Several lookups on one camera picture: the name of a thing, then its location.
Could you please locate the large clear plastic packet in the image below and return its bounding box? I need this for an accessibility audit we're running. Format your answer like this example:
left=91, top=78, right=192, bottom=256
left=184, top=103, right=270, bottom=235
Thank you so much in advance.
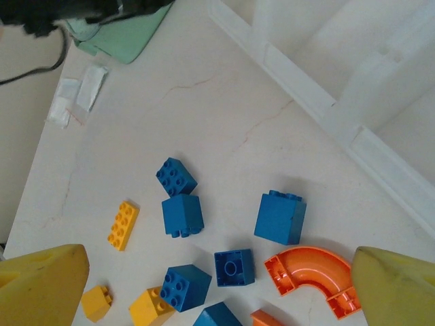
left=46, top=77, right=84, bottom=130

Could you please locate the small yellow lego brick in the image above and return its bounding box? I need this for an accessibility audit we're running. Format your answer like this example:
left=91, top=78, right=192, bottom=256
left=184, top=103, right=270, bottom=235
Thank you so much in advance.
left=80, top=285, right=115, bottom=323

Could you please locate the small clear plastic packet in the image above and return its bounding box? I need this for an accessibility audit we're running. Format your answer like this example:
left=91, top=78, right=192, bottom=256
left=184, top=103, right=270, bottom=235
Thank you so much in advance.
left=75, top=65, right=109, bottom=113

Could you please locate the blue lego brick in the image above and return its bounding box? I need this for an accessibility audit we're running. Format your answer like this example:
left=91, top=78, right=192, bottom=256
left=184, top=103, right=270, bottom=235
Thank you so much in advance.
left=254, top=189, right=307, bottom=246
left=161, top=194, right=205, bottom=238
left=158, top=264, right=213, bottom=312
left=213, top=248, right=255, bottom=288
left=155, top=157, right=198, bottom=198
left=192, top=301, right=244, bottom=326

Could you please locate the mint green zipper pouch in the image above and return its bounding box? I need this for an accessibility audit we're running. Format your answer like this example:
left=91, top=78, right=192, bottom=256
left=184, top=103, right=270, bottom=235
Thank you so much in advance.
left=66, top=0, right=176, bottom=65

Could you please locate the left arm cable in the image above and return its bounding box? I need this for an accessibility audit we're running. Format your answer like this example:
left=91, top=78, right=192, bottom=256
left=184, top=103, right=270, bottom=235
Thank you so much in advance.
left=0, top=25, right=67, bottom=86

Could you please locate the orange lego brick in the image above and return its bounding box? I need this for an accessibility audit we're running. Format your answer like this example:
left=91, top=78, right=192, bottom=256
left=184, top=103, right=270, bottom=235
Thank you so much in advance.
left=250, top=308, right=290, bottom=326

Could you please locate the white three-compartment sorting tray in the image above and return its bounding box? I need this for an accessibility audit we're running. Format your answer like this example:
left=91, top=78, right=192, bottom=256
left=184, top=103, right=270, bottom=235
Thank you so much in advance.
left=207, top=0, right=435, bottom=238

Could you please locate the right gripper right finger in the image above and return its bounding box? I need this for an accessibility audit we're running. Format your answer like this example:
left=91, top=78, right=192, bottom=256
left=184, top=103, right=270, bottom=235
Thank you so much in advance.
left=351, top=246, right=435, bottom=326

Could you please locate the orange curved lego track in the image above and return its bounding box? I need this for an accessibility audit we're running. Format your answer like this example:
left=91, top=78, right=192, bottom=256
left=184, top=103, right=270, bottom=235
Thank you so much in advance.
left=264, top=246, right=361, bottom=320

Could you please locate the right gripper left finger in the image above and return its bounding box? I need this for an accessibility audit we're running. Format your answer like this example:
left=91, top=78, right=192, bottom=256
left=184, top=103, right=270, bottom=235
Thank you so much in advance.
left=0, top=243, right=91, bottom=326

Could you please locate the yellow lego plate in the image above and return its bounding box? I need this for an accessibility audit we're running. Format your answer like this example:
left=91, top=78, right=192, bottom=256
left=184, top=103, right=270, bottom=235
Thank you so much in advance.
left=106, top=200, right=141, bottom=252

